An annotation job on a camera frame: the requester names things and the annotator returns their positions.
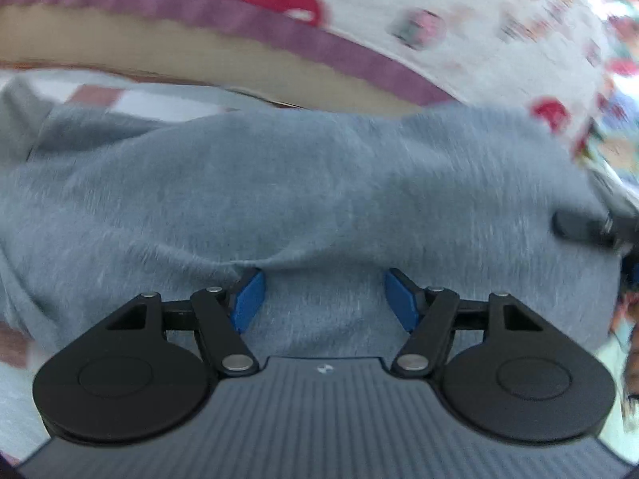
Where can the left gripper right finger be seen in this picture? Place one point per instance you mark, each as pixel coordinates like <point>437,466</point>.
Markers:
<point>432,317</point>

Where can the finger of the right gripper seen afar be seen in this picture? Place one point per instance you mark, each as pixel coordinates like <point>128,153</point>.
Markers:
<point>615,232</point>

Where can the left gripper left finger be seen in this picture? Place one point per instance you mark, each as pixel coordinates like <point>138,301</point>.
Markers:
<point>216,316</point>

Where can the grey sweatpants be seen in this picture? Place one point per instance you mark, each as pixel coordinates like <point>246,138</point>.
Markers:
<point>455,196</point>

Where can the floral quilted blanket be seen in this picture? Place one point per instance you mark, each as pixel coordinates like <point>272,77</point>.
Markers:
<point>611,142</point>

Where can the bear print headboard cover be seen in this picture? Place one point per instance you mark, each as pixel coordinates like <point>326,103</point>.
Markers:
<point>542,56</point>

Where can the checkered bed sheet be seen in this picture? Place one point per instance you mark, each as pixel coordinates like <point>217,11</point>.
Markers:
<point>125,94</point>

